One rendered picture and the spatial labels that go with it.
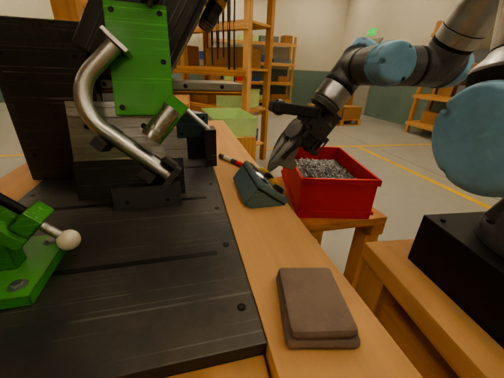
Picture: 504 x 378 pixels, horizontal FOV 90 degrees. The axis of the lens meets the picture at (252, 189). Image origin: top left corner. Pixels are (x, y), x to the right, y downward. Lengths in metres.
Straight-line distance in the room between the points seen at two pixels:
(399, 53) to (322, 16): 10.16
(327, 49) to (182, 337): 10.61
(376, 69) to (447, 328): 0.43
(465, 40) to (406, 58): 0.10
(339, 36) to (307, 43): 1.21
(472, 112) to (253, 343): 0.33
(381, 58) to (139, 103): 0.47
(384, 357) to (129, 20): 0.66
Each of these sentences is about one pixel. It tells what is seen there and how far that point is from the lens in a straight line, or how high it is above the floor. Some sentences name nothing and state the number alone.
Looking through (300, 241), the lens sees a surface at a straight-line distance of 0.45.
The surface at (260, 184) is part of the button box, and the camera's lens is 0.51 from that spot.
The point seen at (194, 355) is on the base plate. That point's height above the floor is 0.90.
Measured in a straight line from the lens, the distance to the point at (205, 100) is 3.69.
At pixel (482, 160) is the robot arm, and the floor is 1.09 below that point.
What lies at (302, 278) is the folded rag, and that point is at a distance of 0.34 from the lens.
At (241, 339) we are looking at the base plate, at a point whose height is 0.90.
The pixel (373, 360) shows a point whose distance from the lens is 0.34.
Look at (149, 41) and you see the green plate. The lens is 0.61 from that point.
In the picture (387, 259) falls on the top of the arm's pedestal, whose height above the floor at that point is 0.85.
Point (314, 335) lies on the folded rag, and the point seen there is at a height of 0.92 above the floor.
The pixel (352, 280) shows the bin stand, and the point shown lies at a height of 0.56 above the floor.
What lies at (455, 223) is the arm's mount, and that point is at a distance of 0.54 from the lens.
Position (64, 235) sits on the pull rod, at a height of 0.96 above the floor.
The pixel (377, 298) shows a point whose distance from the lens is 0.59.
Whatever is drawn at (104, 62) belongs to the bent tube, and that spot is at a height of 1.17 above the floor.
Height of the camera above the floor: 1.16
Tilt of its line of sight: 25 degrees down
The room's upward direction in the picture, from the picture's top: 2 degrees clockwise
